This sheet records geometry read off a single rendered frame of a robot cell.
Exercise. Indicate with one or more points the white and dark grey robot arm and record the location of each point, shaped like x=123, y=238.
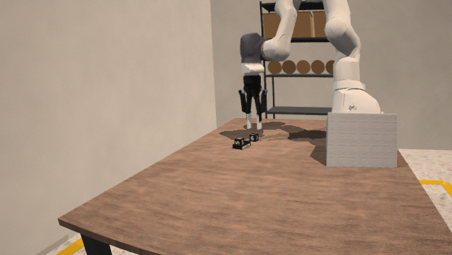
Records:
x=349, y=94

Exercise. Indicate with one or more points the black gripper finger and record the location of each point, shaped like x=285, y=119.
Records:
x=260, y=107
x=247, y=104

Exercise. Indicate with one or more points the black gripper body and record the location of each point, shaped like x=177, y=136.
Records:
x=255, y=80

